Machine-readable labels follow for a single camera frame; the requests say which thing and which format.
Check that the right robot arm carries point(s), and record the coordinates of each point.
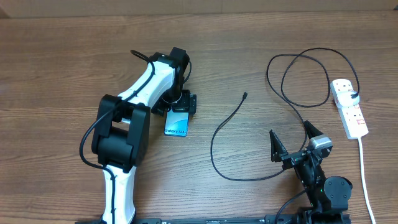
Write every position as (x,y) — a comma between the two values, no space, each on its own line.
(328,196)

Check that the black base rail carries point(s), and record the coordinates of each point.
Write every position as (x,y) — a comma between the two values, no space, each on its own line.
(217,221)

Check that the white power strip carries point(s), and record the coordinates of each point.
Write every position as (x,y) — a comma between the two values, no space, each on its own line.
(352,118)

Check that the white USB charger plug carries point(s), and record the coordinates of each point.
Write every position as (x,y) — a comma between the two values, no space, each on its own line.
(346,98)

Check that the blue Galaxy smartphone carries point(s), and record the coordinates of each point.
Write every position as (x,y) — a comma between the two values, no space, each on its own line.
(176,124)

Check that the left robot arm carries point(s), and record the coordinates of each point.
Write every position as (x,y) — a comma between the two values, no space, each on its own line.
(121,130)

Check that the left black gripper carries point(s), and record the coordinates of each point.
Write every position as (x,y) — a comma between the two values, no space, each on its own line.
(186,102)

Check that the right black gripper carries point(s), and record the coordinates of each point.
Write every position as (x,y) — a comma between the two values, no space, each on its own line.
(278,153)

